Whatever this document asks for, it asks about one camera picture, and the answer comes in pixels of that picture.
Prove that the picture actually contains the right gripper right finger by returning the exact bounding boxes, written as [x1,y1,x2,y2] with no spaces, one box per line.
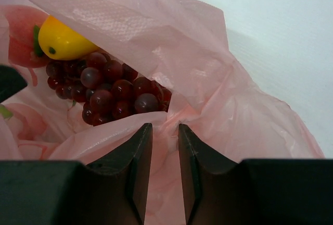
[178,124,332,224]

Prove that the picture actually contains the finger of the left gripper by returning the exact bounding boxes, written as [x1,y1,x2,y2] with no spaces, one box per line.
[0,65,28,103]

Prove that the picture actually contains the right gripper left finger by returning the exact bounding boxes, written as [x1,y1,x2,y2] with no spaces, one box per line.
[1,123,153,224]

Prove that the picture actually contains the orange yellow fake mango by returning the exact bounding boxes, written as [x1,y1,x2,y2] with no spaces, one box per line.
[37,15,99,61]

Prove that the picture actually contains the dark red fake grapes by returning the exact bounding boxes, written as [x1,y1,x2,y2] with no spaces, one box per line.
[46,52,172,126]

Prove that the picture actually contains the pink plastic bag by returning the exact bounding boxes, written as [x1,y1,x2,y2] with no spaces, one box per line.
[1,0,324,224]

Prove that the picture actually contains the pink fake peach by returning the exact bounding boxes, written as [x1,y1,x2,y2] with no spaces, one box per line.
[1,5,49,68]

